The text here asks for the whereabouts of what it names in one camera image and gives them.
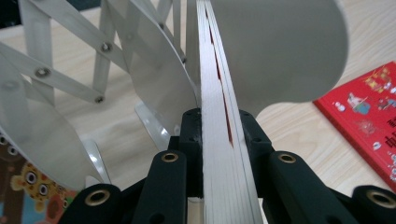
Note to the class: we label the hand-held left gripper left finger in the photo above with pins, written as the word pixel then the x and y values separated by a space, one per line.
pixel 193 149

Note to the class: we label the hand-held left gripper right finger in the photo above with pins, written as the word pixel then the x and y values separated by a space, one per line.
pixel 257 155

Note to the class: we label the thin white-paged picture book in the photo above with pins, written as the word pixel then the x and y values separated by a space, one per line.
pixel 214 124

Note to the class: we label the white expandable book rack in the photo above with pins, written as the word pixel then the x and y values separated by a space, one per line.
pixel 280 46

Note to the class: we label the red picture book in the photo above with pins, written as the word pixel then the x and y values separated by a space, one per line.
pixel 367 115

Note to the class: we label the light blue animal picture book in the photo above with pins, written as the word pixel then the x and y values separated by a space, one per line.
pixel 34 186

